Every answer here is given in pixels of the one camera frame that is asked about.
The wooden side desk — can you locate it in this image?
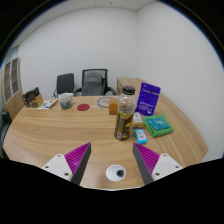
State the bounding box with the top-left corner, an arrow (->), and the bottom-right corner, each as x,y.
115,77 -> 145,98

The flat round red coaster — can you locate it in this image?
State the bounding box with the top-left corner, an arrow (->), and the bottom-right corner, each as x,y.
76,103 -> 91,112

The green folded cloth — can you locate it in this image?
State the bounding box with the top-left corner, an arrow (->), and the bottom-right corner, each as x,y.
143,114 -> 174,138

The flat teal box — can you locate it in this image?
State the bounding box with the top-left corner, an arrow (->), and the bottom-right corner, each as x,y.
147,117 -> 170,131

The black padded chair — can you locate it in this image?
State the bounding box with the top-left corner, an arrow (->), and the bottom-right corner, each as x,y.
0,109 -> 13,158

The dark and tan box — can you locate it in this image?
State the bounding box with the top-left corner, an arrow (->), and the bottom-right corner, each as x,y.
21,87 -> 45,108

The black mesh office chair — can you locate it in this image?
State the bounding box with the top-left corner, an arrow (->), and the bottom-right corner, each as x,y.
74,68 -> 116,97

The purple flat package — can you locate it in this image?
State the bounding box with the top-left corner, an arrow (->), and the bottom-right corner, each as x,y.
135,82 -> 162,117

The small blue and white box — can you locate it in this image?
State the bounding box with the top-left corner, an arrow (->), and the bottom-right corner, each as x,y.
134,128 -> 148,145

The clear bottle with black cap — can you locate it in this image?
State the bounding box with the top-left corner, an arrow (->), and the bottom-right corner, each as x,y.
113,85 -> 138,141

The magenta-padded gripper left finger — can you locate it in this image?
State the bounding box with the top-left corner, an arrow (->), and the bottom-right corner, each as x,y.
41,142 -> 92,186

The white sticker sheet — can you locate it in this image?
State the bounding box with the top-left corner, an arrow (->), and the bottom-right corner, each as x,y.
36,99 -> 59,110

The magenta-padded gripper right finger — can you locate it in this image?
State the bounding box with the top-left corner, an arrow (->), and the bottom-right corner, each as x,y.
132,142 -> 184,186

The white and grey mug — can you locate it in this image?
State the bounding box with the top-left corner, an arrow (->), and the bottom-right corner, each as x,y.
57,92 -> 75,111

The white sheet with circle logo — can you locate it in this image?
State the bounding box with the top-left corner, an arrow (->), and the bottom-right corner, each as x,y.
94,95 -> 119,109

